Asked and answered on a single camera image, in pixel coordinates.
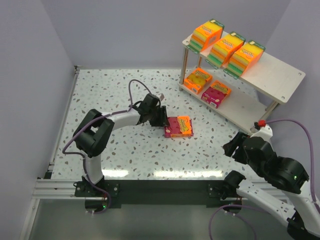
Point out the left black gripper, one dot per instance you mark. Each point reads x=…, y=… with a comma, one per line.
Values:
x=162, y=116

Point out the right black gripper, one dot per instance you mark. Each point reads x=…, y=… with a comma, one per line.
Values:
x=231, y=147

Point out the orange Scrub Daddy box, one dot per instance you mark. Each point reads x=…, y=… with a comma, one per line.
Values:
x=179, y=127

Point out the Scrub Daddy yellow sponge box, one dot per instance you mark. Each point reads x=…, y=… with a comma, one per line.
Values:
x=197, y=80

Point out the pink Scrub Mommy box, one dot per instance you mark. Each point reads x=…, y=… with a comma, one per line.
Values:
x=216, y=94

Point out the Sponge Daddy multipack box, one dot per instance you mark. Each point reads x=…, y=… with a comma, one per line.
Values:
x=224, y=48
x=205, y=35

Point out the Sponge Daddy yellow green box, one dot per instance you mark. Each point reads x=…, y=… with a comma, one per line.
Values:
x=244, y=59

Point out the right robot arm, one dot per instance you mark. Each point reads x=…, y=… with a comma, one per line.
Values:
x=301, y=217

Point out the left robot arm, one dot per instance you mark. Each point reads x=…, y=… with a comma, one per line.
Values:
x=92, y=135

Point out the white two-tier shelf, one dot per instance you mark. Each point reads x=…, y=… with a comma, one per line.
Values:
x=271, y=77

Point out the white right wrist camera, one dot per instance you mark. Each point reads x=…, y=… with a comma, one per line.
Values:
x=263, y=130

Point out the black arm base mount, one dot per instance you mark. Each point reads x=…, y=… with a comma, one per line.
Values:
x=209, y=193

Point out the aluminium frame rail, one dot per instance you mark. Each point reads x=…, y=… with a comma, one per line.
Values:
x=46, y=188

